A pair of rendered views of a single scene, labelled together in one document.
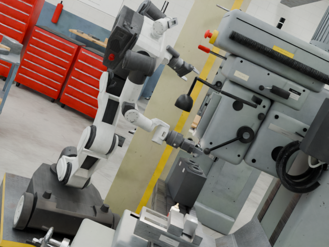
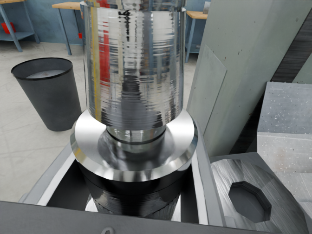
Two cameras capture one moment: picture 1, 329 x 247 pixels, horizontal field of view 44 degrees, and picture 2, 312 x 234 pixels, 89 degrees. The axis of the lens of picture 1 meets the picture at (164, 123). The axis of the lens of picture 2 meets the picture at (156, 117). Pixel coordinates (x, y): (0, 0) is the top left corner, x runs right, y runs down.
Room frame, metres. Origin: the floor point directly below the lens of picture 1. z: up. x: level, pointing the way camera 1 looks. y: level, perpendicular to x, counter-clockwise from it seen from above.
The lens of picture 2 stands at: (2.27, -0.19, 1.25)
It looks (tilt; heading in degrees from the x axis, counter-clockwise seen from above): 39 degrees down; 272
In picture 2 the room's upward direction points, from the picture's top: 5 degrees clockwise
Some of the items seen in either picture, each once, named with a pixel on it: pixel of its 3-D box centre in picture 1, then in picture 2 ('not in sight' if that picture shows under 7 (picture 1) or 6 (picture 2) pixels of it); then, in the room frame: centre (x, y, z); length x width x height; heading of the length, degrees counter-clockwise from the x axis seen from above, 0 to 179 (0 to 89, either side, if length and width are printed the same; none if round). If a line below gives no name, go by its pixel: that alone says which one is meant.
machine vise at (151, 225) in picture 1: (177, 232); not in sight; (1.64, -0.25, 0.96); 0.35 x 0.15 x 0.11; 92
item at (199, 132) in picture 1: (206, 115); not in sight; (1.79, -0.15, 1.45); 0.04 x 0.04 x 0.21; 4
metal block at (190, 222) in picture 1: (189, 224); not in sight; (1.64, -0.28, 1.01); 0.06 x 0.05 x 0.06; 2
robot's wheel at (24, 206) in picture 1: (23, 210); not in sight; (2.08, 0.50, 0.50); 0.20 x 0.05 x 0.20; 26
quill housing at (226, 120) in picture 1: (232, 121); not in sight; (1.80, -0.27, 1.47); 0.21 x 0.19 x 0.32; 4
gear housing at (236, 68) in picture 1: (262, 81); not in sight; (1.80, -0.31, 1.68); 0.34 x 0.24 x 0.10; 94
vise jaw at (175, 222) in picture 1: (175, 222); not in sight; (1.64, -0.22, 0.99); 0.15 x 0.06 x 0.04; 2
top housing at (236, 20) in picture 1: (270, 50); not in sight; (1.80, -0.28, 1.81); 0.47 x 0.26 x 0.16; 94
